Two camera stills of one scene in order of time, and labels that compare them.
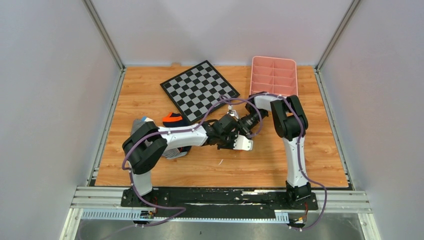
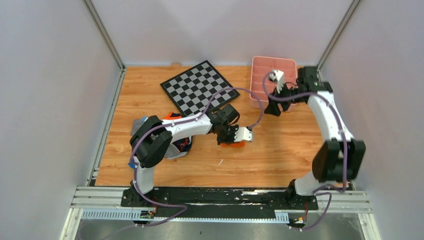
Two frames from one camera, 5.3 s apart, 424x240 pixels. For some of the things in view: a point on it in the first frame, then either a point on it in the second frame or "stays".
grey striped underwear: [172, 153] stays
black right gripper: [244, 128] -> [272, 108]
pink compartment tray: [274, 75] stays
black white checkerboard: [195, 90] stays
